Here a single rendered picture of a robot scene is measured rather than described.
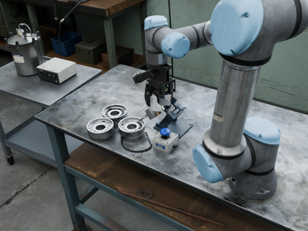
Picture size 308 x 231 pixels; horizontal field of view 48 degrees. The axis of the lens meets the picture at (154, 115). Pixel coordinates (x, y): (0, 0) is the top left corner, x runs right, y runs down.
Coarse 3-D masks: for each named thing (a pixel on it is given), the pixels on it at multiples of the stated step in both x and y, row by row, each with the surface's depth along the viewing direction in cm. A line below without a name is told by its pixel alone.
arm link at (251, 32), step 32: (224, 0) 69; (256, 0) 66; (288, 0) 68; (224, 32) 70; (256, 32) 66; (288, 32) 70; (224, 64) 78; (256, 64) 72; (224, 96) 81; (224, 128) 87; (224, 160) 92
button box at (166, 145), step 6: (156, 138) 128; (162, 138) 128; (168, 138) 128; (174, 138) 128; (156, 144) 128; (162, 144) 127; (168, 144) 125; (174, 144) 129; (162, 150) 128; (168, 150) 126
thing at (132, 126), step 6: (126, 120) 141; (132, 120) 141; (138, 120) 141; (120, 126) 138; (126, 126) 138; (132, 126) 140; (138, 126) 137; (144, 126) 136; (120, 132) 136; (126, 132) 133; (132, 132) 133; (138, 132) 134; (126, 138) 136; (132, 138) 135
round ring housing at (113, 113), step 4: (112, 104) 150; (116, 104) 150; (120, 104) 150; (104, 108) 148; (108, 108) 149; (120, 108) 149; (124, 108) 148; (104, 112) 147; (112, 112) 148; (116, 112) 148; (120, 112) 147; (104, 116) 143; (112, 116) 144; (116, 116) 144; (120, 116) 142; (124, 116) 144; (112, 120) 142; (116, 120) 142; (120, 120) 143; (116, 124) 144
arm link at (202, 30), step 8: (304, 0) 69; (304, 8) 69; (304, 16) 70; (200, 24) 109; (208, 24) 104; (304, 24) 71; (200, 32) 107; (208, 32) 104; (200, 40) 108; (208, 40) 106
